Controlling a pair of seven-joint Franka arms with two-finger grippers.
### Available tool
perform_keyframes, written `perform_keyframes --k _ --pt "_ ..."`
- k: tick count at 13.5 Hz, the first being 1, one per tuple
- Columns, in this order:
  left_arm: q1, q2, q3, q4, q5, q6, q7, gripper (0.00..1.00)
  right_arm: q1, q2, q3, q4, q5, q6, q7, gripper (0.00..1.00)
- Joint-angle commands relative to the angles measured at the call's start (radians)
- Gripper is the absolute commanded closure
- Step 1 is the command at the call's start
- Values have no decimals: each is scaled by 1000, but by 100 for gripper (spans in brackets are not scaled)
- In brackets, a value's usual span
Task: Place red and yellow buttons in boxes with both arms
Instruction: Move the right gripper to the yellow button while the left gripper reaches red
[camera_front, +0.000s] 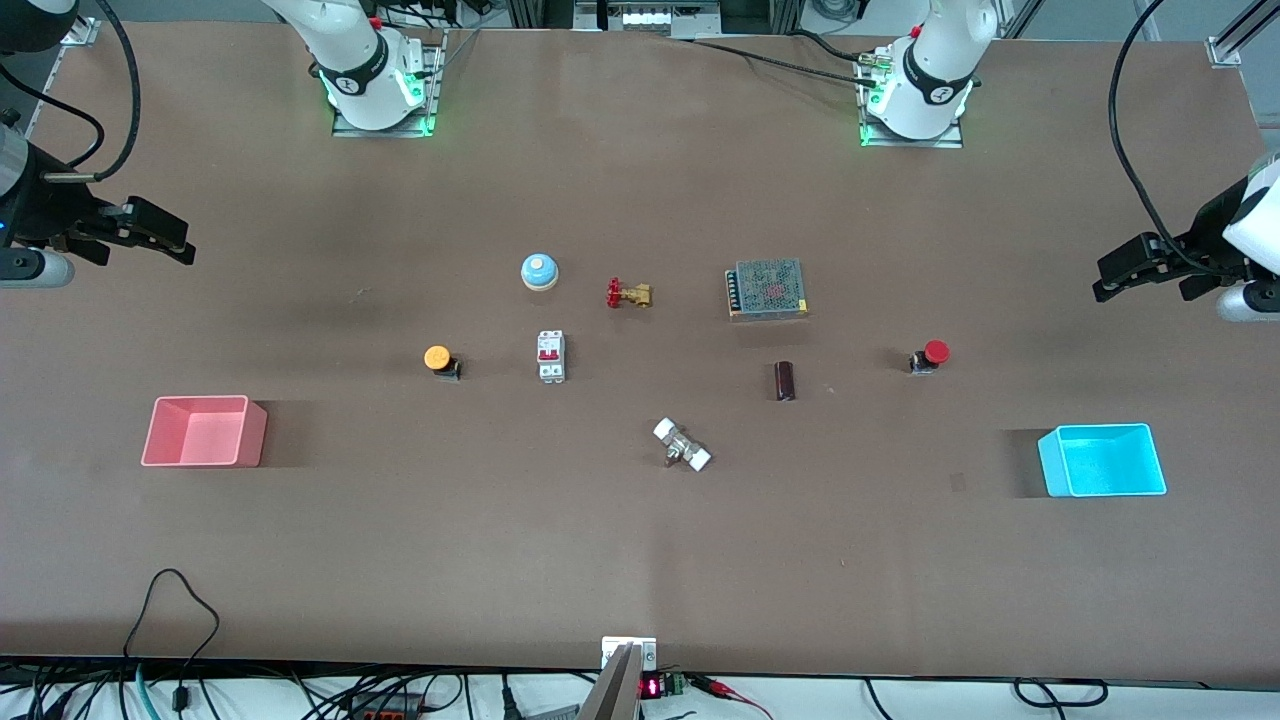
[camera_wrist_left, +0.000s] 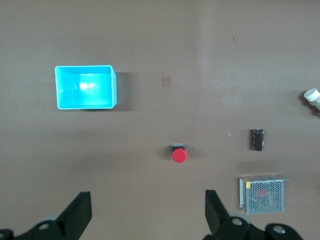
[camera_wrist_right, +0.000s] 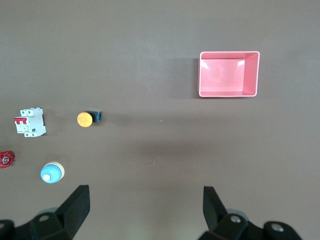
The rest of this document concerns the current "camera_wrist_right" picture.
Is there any yellow mushroom push button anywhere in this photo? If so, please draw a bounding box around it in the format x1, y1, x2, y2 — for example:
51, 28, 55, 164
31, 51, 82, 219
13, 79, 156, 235
76, 109, 103, 128

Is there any pink plastic box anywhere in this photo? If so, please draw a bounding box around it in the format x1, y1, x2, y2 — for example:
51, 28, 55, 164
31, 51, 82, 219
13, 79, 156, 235
198, 50, 261, 98

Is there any white circuit breaker red switch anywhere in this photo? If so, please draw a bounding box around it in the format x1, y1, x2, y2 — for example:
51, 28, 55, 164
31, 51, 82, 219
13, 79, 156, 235
13, 107, 47, 138

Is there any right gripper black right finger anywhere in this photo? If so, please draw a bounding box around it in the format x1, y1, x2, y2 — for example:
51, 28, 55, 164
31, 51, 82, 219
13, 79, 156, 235
198, 186, 304, 240

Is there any red valve handwheel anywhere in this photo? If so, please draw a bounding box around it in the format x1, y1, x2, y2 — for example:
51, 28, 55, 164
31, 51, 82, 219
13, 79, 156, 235
0, 150, 16, 169

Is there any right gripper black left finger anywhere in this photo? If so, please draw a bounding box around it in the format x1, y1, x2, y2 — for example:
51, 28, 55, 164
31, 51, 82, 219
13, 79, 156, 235
0, 184, 91, 240

